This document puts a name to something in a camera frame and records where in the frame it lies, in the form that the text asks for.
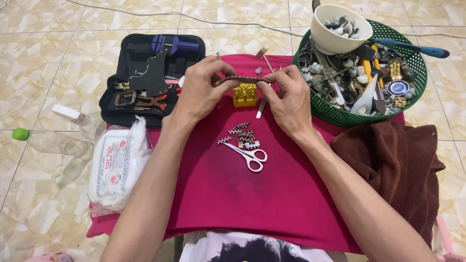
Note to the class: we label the white plastic pry tool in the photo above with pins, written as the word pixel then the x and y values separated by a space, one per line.
pixel 366 101

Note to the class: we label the magenta cloth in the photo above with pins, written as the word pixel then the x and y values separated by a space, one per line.
pixel 225 196

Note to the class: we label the black leather piece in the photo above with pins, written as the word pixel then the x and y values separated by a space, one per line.
pixel 153 78

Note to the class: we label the yellow watch band holder block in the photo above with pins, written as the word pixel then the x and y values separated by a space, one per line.
pixel 244 95

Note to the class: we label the white ceramic bowl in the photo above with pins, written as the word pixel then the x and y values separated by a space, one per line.
pixel 331 38

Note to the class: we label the gold watch band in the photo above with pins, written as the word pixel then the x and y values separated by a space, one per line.
pixel 395 68

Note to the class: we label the person's left hand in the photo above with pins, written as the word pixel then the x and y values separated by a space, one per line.
pixel 196 91

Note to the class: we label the brown towel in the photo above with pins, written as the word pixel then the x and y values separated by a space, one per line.
pixel 396 167

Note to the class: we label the silver tweezers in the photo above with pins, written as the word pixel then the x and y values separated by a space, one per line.
pixel 261 108

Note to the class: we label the clear bottle with green cap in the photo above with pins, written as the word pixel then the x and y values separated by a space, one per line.
pixel 54 142

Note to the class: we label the black zip tool case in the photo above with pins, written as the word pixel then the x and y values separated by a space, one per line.
pixel 116 109

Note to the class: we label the grey pieces heap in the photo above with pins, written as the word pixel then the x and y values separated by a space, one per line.
pixel 344 28

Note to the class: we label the pile of metal watch links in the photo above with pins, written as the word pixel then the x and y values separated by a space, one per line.
pixel 244 135

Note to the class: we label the heap of watch parts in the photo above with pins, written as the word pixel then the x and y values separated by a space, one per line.
pixel 349 87

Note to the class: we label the pink plastic object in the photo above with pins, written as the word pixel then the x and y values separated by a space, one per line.
pixel 51 257

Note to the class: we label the pink plastic stool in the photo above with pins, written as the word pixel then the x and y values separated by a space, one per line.
pixel 446 240

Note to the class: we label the small grey lump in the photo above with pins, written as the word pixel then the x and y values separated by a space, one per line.
pixel 258 70

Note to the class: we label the clear bottle with white sprayer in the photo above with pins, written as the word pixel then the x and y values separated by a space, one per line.
pixel 71 114

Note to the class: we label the person's white printed shirt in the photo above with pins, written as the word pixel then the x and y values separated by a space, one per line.
pixel 207 247

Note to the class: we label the bag of white cotton wool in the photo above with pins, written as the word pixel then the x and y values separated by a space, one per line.
pixel 116 167

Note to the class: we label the green plastic basket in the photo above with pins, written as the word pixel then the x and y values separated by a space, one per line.
pixel 327 112

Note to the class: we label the small watchmaker hammer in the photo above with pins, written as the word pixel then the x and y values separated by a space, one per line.
pixel 267 60

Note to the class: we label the blue dial wristwatch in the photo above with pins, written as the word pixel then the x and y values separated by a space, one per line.
pixel 398 88

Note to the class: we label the person's right hand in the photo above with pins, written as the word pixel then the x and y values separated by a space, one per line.
pixel 291 102

